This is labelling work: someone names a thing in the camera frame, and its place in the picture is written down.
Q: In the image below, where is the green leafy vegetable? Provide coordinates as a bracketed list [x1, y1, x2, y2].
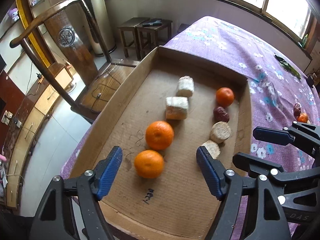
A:
[274, 54, 302, 78]

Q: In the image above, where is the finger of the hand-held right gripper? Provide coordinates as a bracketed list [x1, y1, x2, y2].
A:
[252, 121, 320, 159]
[232, 152, 320, 196]

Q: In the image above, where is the black cable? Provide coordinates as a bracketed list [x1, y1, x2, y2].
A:
[89, 71, 121, 113]

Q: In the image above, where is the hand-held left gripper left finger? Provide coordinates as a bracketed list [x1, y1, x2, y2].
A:
[30, 146, 123, 240]

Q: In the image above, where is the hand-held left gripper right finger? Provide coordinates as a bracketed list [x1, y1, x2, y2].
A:
[196, 146, 293, 240]

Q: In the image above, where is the white floor standing air conditioner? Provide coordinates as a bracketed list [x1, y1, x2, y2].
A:
[86, 0, 117, 57]

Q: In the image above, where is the purple floral tablecloth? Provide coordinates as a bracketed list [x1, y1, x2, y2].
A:
[60, 16, 320, 240]

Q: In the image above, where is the flat black case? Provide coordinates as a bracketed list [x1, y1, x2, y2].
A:
[142, 18, 163, 28]

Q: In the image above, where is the low wooden cabinet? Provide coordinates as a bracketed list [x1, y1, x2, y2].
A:
[5, 62, 76, 208]

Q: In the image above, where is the dark wooden stool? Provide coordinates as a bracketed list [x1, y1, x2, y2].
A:
[117, 17, 151, 58]
[136, 19, 173, 61]

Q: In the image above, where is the white power strip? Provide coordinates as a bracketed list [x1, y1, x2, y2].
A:
[1, 110, 13, 125]

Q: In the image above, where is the purple plush toy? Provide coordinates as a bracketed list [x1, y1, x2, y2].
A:
[7, 7, 20, 22]

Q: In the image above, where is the carved wooden chair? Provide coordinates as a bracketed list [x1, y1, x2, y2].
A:
[9, 0, 143, 123]

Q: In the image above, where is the brown cardboard box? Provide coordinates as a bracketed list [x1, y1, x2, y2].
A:
[69, 45, 252, 239]

